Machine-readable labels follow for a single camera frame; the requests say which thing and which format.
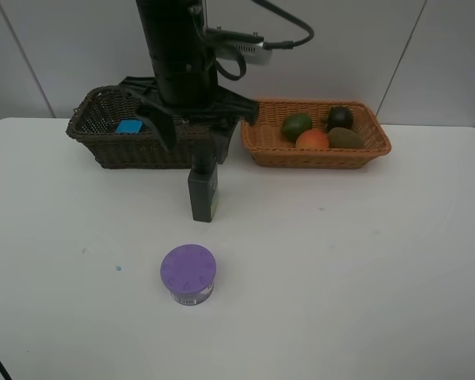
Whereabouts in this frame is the dark brown wicker basket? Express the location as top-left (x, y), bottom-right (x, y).
top-left (66, 85), bottom-right (238, 169)

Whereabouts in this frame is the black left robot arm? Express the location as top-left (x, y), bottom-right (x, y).
top-left (120, 1), bottom-right (259, 164)

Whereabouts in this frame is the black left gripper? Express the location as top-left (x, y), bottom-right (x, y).
top-left (119, 55), bottom-right (259, 164)

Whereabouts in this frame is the orange red peach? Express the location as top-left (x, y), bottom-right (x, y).
top-left (295, 129), bottom-right (329, 150)

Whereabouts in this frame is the purple lidded round can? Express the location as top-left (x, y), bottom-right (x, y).
top-left (160, 244), bottom-right (217, 306)

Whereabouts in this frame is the dark green rectangular bottle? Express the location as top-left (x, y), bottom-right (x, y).
top-left (188, 151), bottom-right (219, 222)

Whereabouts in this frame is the dark purple mangosteen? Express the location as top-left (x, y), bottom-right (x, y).
top-left (325, 105), bottom-right (354, 131)

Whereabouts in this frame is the blue whiteboard eraser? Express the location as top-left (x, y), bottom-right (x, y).
top-left (116, 120), bottom-right (143, 134)

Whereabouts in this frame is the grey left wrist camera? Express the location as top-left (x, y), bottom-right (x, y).
top-left (205, 28), bottom-right (272, 66)

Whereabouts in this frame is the green lime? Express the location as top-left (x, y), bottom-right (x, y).
top-left (281, 113), bottom-right (313, 143)

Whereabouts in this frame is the brown kiwi fruit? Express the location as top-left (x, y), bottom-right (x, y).
top-left (328, 127), bottom-right (365, 149)

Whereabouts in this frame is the orange wicker basket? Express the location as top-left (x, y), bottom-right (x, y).
top-left (241, 99), bottom-right (392, 169)

